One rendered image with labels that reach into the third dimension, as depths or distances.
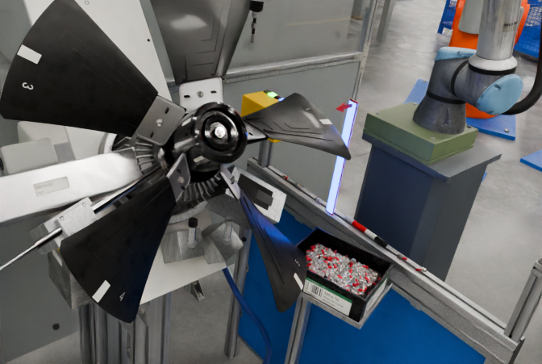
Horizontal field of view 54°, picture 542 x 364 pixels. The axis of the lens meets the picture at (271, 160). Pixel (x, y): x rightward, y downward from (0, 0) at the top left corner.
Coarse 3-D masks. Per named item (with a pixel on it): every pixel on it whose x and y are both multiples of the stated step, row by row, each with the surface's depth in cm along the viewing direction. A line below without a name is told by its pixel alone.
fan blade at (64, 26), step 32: (64, 0) 86; (32, 32) 85; (64, 32) 87; (96, 32) 89; (32, 64) 86; (64, 64) 88; (96, 64) 90; (128, 64) 91; (32, 96) 88; (64, 96) 90; (96, 96) 92; (128, 96) 93; (96, 128) 95; (128, 128) 97
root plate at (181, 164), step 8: (184, 160) 97; (176, 168) 95; (184, 168) 98; (168, 176) 93; (176, 176) 96; (184, 176) 99; (176, 184) 97; (184, 184) 101; (176, 192) 99; (176, 200) 100
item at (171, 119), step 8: (152, 104) 96; (160, 104) 96; (168, 104) 97; (176, 104) 97; (152, 112) 97; (160, 112) 97; (168, 112) 98; (176, 112) 98; (184, 112) 98; (144, 120) 97; (152, 120) 98; (168, 120) 98; (176, 120) 99; (144, 128) 98; (152, 128) 99; (160, 128) 99; (168, 128) 99; (144, 136) 99; (152, 136) 99; (160, 136) 100; (168, 136) 100; (160, 144) 101
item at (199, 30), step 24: (168, 0) 109; (192, 0) 109; (216, 0) 109; (240, 0) 109; (168, 24) 108; (192, 24) 108; (216, 24) 107; (240, 24) 108; (168, 48) 108; (192, 48) 106; (216, 48) 106; (192, 72) 106; (216, 72) 105
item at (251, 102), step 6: (246, 96) 156; (252, 96) 156; (258, 96) 157; (264, 96) 157; (270, 96) 158; (246, 102) 156; (252, 102) 154; (258, 102) 153; (264, 102) 154; (270, 102) 154; (276, 102) 155; (246, 108) 157; (252, 108) 154; (258, 108) 152; (246, 114) 157
